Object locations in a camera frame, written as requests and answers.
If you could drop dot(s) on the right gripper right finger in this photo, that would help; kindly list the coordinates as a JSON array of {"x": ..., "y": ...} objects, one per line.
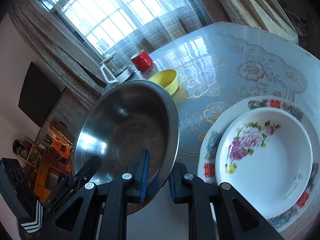
[{"x": 217, "y": 211}]

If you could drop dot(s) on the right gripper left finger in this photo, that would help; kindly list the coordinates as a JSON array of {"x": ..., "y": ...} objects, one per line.
[{"x": 99, "y": 211}]

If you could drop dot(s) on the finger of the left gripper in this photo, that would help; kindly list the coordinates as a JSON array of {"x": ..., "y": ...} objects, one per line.
[{"x": 67, "y": 187}]

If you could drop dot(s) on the stainless steel bowl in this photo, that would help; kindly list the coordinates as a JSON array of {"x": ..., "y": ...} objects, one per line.
[{"x": 133, "y": 116}]

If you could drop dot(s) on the white floral plate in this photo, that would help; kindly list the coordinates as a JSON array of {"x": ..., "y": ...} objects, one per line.
[{"x": 266, "y": 155}]

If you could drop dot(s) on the large white dragon plate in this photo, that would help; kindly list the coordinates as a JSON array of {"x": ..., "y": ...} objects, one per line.
[{"x": 206, "y": 167}]

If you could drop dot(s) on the yellow plastic bowl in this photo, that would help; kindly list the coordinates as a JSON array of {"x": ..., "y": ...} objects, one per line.
[{"x": 168, "y": 79}]

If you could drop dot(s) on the orange cabinet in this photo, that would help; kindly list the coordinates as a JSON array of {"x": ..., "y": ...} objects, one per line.
[{"x": 48, "y": 159}]

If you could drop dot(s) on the beige left curtain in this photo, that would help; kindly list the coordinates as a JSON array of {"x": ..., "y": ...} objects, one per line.
[{"x": 59, "y": 50}]

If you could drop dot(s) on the beige curtain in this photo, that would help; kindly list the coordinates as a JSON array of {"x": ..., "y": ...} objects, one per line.
[
  {"x": 266, "y": 15},
  {"x": 59, "y": 50}
]

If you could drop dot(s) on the white glass electric kettle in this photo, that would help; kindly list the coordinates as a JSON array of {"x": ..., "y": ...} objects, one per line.
[{"x": 113, "y": 74}]

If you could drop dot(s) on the red mug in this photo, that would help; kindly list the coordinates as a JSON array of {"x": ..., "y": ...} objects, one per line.
[{"x": 142, "y": 60}]

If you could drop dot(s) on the sheer white curtain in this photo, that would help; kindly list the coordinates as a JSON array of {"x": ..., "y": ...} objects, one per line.
[{"x": 124, "y": 27}]

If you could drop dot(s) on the beige right curtain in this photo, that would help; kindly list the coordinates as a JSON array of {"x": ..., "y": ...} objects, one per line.
[{"x": 266, "y": 15}]

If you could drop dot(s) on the black wall television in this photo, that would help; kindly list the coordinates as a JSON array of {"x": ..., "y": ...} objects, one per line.
[{"x": 38, "y": 95}]

